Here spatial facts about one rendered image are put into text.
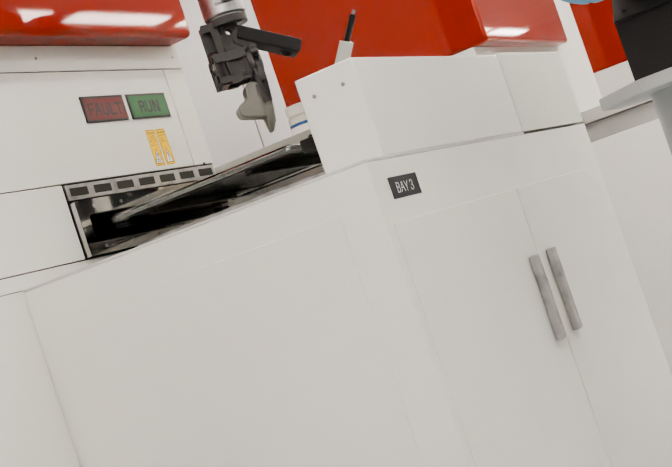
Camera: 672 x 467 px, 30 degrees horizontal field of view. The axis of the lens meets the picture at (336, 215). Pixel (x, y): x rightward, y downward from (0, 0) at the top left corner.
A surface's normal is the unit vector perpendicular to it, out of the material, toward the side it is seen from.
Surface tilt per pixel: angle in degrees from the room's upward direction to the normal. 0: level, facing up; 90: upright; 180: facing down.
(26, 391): 90
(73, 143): 90
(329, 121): 90
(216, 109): 90
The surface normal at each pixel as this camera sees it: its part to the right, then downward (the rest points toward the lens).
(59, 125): 0.82, -0.30
